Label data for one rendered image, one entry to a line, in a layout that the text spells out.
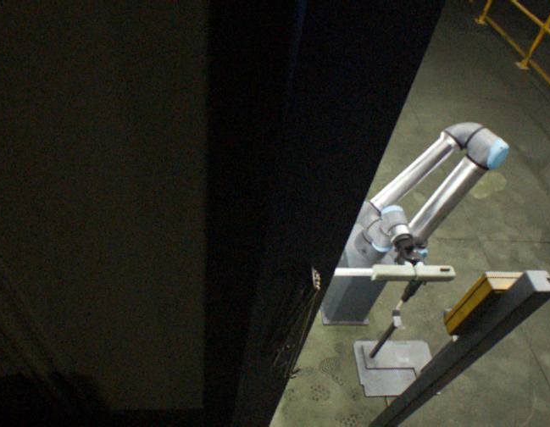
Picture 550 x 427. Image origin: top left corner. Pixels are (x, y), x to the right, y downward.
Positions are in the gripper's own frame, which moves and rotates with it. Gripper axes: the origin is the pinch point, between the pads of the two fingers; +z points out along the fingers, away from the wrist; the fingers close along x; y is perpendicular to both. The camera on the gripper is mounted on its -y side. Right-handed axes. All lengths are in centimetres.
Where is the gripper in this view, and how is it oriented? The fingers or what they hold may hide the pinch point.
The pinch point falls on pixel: (419, 280)
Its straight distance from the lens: 162.3
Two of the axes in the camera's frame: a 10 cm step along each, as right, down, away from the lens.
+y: -1.3, 6.8, 7.2
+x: -9.9, -0.4, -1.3
